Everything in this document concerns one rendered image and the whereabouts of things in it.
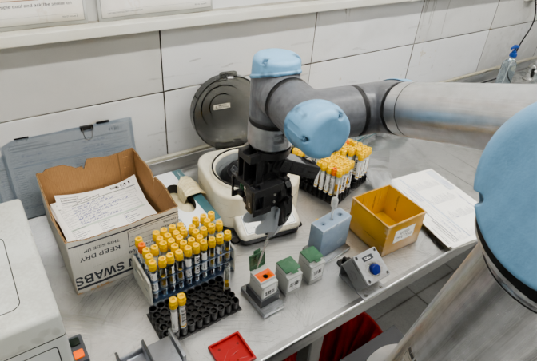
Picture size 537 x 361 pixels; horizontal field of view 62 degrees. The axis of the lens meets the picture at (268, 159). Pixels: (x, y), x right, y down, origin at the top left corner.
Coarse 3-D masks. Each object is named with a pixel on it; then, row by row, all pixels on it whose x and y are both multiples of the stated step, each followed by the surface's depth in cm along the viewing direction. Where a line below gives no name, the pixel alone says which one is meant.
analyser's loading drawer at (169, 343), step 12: (168, 336) 84; (144, 348) 78; (156, 348) 81; (168, 348) 82; (180, 348) 79; (120, 360) 76; (132, 360) 79; (144, 360) 79; (156, 360) 79; (168, 360) 80; (180, 360) 80
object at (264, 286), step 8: (256, 272) 94; (264, 272) 94; (272, 272) 94; (256, 280) 93; (264, 280) 92; (272, 280) 93; (256, 288) 94; (264, 288) 91; (272, 288) 93; (264, 296) 93
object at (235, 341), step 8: (232, 336) 89; (240, 336) 88; (216, 344) 87; (224, 344) 87; (232, 344) 87; (240, 344) 87; (216, 352) 86; (224, 352) 86; (232, 352) 86; (240, 352) 86; (248, 352) 86; (216, 360) 84; (224, 360) 84; (232, 360) 84; (240, 360) 85; (248, 360) 84
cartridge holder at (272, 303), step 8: (248, 288) 96; (248, 296) 96; (256, 296) 94; (272, 296) 94; (256, 304) 94; (264, 304) 94; (272, 304) 95; (280, 304) 95; (264, 312) 93; (272, 312) 94
